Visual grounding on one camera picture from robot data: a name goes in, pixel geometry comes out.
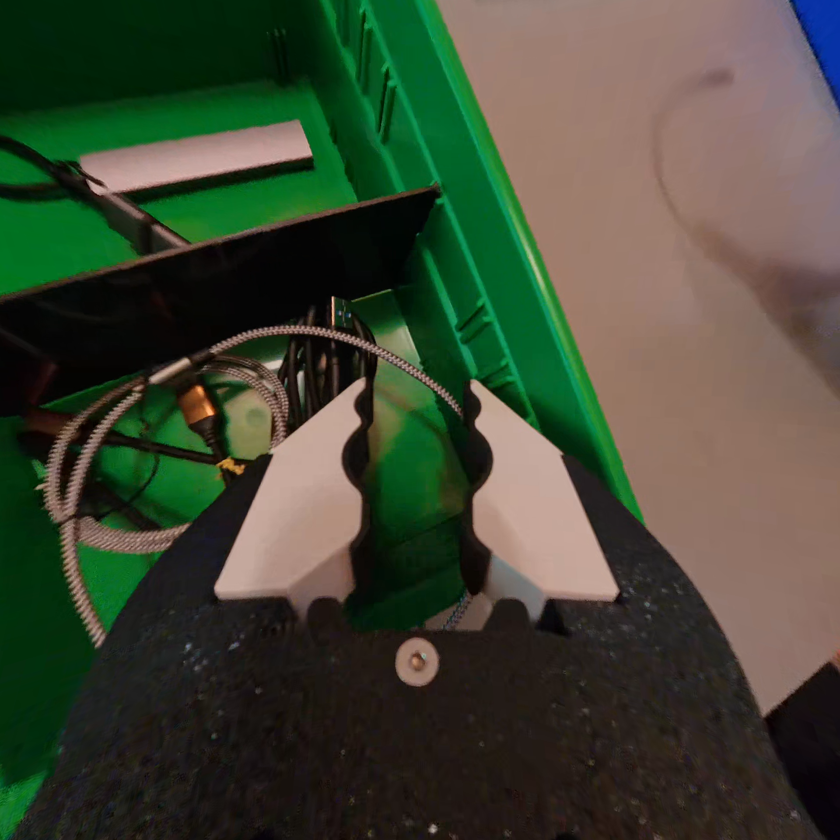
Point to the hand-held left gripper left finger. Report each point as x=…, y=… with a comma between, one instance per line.
x=295, y=525

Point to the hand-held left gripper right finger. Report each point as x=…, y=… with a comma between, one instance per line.
x=544, y=525

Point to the green plastic bin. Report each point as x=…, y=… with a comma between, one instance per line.
x=459, y=197

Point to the blue plastic bin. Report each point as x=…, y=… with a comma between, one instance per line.
x=823, y=33

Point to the black bin divider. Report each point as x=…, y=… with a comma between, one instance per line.
x=229, y=295

